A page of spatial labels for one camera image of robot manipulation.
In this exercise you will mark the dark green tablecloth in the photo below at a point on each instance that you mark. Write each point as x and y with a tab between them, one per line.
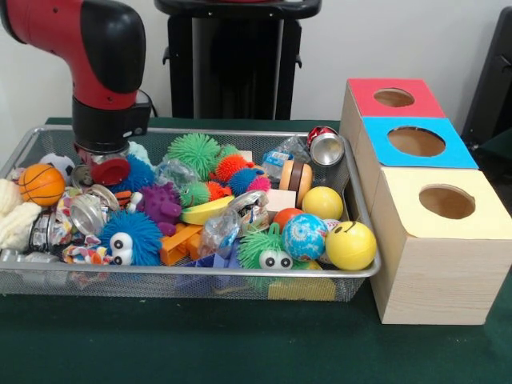
240	344
502	146

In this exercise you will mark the yellow ball with seam lines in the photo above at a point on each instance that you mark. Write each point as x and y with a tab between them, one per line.
322	203

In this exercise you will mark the black upright panel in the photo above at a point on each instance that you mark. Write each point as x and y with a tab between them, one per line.
494	88

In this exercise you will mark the plain orange ball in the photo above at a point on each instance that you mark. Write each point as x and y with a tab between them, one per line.
286	218

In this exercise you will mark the plain wooden cube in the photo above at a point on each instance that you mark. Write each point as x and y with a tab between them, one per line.
282	199

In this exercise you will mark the toy hamburger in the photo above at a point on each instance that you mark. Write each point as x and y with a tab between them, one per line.
296	178

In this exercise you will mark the globe print ball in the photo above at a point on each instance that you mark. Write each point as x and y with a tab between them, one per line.
304	238

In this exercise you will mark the purple spiky rubber toy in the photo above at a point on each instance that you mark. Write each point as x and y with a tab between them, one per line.
160	206

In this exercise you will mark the wooden box with three holes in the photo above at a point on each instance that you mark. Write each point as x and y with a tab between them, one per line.
440	280

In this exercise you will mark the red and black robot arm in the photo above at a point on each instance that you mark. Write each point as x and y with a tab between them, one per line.
100	60

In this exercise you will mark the white toy baseball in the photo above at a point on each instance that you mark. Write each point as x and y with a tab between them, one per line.
332	225

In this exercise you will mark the crushed red drink can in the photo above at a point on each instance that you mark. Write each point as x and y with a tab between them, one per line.
326	146

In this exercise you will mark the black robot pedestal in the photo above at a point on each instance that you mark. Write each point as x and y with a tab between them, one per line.
240	60

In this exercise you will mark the plain yellow ball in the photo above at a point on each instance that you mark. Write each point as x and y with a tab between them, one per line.
350	245

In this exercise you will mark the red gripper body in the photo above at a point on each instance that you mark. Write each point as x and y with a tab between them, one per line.
110	171

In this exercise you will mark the orange toy basketball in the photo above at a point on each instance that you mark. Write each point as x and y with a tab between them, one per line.
42	185

